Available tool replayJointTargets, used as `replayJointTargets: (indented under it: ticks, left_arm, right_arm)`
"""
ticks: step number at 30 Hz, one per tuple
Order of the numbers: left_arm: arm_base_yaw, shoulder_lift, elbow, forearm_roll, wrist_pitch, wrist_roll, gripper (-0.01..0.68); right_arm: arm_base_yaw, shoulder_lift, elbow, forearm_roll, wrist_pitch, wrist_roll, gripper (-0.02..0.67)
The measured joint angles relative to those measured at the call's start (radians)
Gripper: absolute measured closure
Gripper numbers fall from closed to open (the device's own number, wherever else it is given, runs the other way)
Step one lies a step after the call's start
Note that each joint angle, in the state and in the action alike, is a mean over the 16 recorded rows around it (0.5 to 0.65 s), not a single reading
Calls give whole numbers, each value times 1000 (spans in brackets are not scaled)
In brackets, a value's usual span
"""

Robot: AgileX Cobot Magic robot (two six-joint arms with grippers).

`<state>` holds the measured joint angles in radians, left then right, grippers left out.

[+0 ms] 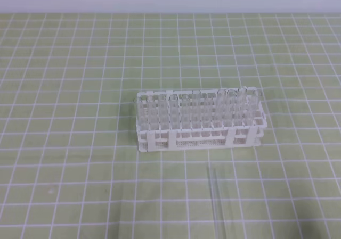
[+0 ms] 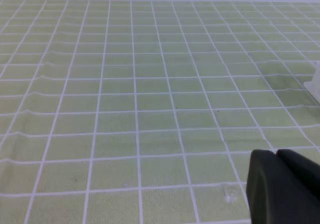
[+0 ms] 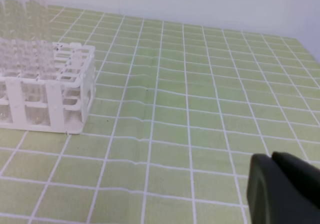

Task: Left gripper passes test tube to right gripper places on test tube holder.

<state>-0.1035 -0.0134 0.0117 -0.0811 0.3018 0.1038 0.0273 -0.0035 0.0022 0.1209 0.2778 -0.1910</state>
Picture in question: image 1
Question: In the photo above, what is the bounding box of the white plastic test tube rack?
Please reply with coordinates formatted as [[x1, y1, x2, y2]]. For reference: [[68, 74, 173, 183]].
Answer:
[[134, 87, 267, 152]]

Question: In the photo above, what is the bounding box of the clear glass test tube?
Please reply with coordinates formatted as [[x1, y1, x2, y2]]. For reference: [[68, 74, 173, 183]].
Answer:
[[208, 167, 227, 239]]

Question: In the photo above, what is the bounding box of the green checkered tablecloth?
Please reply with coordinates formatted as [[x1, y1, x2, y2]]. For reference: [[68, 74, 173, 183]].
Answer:
[[1, 14, 340, 238]]

